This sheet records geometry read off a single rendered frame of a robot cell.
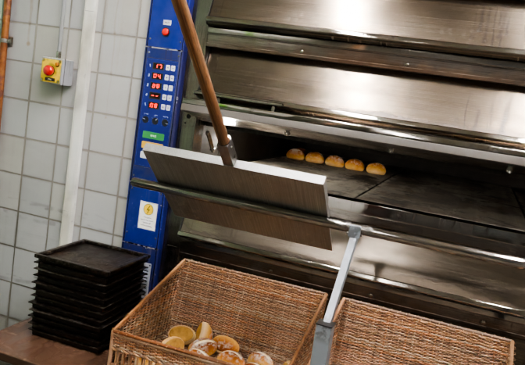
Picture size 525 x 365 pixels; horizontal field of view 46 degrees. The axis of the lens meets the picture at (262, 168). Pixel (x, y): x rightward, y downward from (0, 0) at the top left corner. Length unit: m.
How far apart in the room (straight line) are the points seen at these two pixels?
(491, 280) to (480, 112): 0.53
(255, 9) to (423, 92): 0.65
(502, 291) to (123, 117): 1.48
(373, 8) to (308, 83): 0.32
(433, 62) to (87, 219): 1.43
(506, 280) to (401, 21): 0.89
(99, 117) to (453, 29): 1.34
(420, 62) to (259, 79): 0.55
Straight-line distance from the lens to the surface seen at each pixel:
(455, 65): 2.09
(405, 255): 2.14
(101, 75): 2.50
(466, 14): 2.11
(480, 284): 2.13
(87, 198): 2.55
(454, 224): 2.10
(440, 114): 2.07
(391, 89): 2.11
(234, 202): 1.84
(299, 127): 2.00
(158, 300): 2.21
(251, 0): 2.26
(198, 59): 1.44
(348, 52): 2.13
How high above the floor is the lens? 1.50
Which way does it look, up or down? 7 degrees down
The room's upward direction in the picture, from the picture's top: 8 degrees clockwise
